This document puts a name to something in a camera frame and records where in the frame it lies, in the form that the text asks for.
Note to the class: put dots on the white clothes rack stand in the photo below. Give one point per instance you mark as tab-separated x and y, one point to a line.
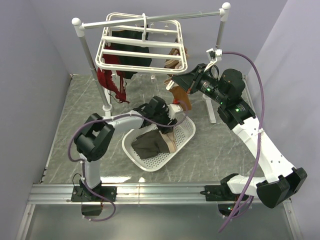
81	27

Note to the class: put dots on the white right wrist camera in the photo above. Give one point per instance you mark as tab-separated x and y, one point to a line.
214	55

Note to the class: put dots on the white perforated plastic tray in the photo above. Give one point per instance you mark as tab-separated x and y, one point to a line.
183	133

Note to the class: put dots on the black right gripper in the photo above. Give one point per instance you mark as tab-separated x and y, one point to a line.
190	81

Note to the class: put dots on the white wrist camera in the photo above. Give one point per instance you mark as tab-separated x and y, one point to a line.
214	55
175	108

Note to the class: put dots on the red lace bra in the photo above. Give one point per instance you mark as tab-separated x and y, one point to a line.
105	79

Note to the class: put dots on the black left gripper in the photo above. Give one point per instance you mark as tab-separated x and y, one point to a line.
168	120

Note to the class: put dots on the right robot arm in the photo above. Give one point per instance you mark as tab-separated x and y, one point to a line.
281	179

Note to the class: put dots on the white square clip hanger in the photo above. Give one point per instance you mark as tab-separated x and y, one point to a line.
160	36

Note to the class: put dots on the aluminium mounting rail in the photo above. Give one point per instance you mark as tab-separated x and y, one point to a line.
151	211

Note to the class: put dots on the striped argyle sock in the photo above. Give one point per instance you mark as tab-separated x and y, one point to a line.
173	63

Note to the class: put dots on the brown underwear with beige waistband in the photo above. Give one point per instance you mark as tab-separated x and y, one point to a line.
180	95

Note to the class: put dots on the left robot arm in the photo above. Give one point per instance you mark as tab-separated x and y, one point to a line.
92	141

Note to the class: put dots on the olive underwear with beige waistband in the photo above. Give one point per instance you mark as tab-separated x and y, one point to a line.
152	143

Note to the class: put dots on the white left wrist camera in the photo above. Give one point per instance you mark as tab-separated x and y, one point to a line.
175	108

